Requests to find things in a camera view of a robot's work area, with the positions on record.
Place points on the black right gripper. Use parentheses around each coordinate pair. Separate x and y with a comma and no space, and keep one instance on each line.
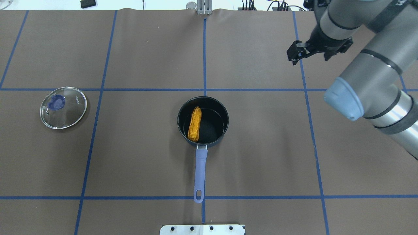
(316,41)

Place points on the yellow corn cob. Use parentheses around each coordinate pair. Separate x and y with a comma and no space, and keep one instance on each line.
(194,125)

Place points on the glass pot lid purple knob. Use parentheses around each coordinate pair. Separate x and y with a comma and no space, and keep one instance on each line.
(63,108)

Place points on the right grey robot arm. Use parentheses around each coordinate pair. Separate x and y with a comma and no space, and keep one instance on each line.
(366,87)

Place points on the aluminium frame post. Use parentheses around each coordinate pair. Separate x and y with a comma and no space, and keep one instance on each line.
(204,7)

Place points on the dark blue pot purple handle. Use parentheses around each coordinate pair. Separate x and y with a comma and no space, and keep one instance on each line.
(214,125)

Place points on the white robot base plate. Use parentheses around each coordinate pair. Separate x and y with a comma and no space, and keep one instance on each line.
(214,229)

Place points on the small black pad with cable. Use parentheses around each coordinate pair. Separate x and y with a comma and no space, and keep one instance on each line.
(87,3)

